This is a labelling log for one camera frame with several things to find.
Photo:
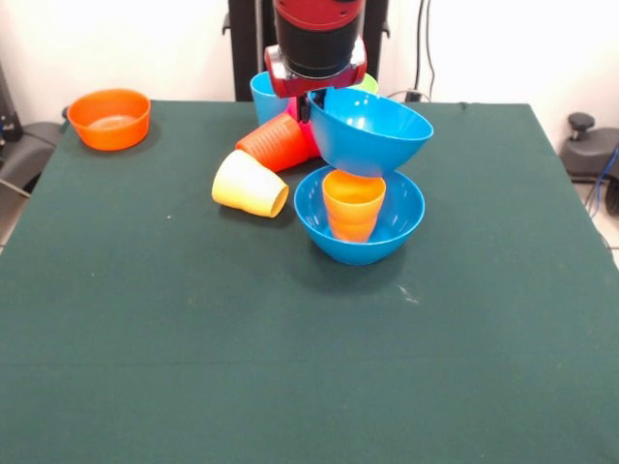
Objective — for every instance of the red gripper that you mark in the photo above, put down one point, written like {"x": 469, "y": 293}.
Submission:
{"x": 314, "y": 86}

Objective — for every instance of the pink bowl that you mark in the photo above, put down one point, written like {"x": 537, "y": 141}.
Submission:
{"x": 304, "y": 133}

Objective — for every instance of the green bowl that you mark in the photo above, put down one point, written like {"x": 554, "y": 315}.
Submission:
{"x": 370, "y": 86}

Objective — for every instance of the large blue bowl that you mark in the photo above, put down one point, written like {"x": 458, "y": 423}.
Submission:
{"x": 372, "y": 135}
{"x": 406, "y": 222}

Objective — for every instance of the yellow cup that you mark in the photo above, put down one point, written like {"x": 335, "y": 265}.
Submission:
{"x": 246, "y": 186}

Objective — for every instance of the light orange cup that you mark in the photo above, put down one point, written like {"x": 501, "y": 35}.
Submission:
{"x": 355, "y": 208}

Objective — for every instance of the orange bowl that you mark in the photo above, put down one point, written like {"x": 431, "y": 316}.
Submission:
{"x": 109, "y": 125}

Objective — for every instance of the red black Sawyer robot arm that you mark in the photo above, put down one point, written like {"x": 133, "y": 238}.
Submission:
{"x": 319, "y": 34}

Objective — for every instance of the blue cup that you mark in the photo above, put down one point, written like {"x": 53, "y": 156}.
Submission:
{"x": 263, "y": 99}

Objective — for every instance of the dark green tablecloth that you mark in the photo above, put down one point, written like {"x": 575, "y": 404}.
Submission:
{"x": 309, "y": 338}

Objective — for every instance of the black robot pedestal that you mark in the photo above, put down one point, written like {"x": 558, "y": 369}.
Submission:
{"x": 246, "y": 48}

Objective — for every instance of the grey pedestal foot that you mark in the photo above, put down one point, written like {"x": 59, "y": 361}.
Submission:
{"x": 595, "y": 150}
{"x": 29, "y": 145}

